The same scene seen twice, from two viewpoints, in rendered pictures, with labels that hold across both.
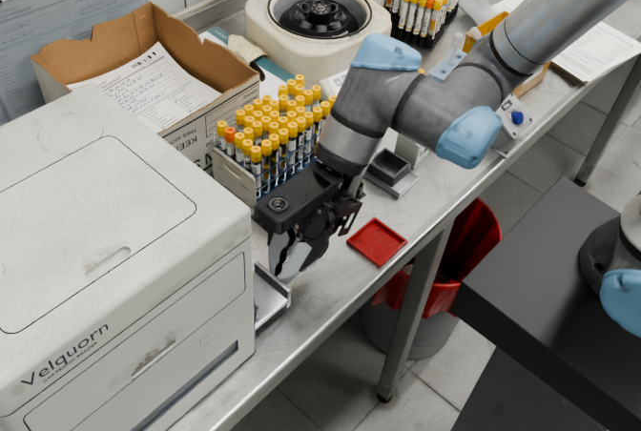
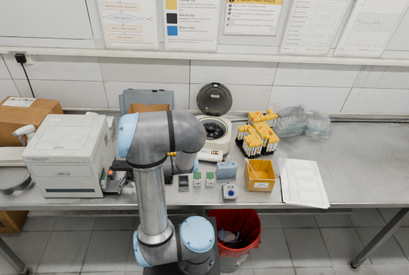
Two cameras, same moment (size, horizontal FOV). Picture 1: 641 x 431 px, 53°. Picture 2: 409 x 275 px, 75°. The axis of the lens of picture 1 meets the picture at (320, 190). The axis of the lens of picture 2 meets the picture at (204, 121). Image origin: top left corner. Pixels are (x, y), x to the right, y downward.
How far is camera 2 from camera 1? 89 cm
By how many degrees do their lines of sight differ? 34
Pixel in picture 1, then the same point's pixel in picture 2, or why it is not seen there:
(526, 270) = not seen: hidden behind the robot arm
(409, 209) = (177, 196)
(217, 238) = (79, 157)
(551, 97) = (266, 199)
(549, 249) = not seen: hidden behind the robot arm
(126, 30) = (159, 108)
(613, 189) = not seen: outside the picture
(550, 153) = (351, 244)
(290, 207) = (117, 165)
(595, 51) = (304, 196)
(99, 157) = (84, 129)
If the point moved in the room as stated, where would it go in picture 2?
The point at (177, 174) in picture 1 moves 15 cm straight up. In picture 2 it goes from (89, 141) to (80, 114)
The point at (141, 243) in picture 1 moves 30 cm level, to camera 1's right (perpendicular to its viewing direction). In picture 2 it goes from (66, 148) to (97, 196)
